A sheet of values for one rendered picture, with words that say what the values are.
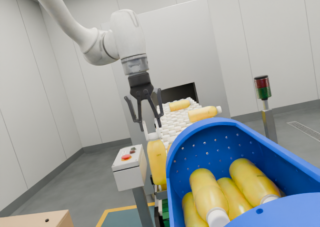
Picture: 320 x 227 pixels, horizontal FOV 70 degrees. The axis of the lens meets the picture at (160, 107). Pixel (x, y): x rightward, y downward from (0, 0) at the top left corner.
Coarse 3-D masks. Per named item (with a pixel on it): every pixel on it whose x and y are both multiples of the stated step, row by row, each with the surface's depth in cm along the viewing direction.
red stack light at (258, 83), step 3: (267, 78) 103; (255, 81) 105; (258, 81) 104; (261, 81) 103; (264, 81) 103; (267, 81) 103; (255, 84) 106; (258, 84) 104; (261, 84) 103; (264, 84) 103; (267, 84) 103; (255, 87) 107; (258, 87) 105; (261, 87) 104; (264, 87) 103
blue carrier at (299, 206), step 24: (216, 120) 58; (192, 144) 63; (216, 144) 63; (240, 144) 64; (264, 144) 42; (168, 168) 58; (192, 168) 64; (216, 168) 64; (264, 168) 64; (288, 168) 50; (312, 168) 30; (168, 192) 52; (288, 192) 52; (312, 192) 43; (240, 216) 23; (264, 216) 22; (288, 216) 20; (312, 216) 20
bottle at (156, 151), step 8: (152, 144) 80; (160, 144) 80; (152, 152) 79; (160, 152) 79; (152, 160) 80; (160, 160) 79; (152, 168) 80; (160, 168) 79; (152, 176) 81; (160, 176) 79; (160, 184) 80
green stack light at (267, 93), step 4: (260, 88) 104; (264, 88) 103; (268, 88) 104; (256, 92) 107; (260, 92) 104; (264, 92) 104; (268, 92) 104; (260, 96) 105; (264, 96) 104; (268, 96) 104
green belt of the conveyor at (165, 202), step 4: (164, 200) 89; (164, 204) 87; (164, 208) 84; (168, 208) 84; (164, 212) 82; (168, 212) 81; (164, 216) 81; (168, 216) 80; (168, 220) 80; (164, 224) 80; (168, 224) 80
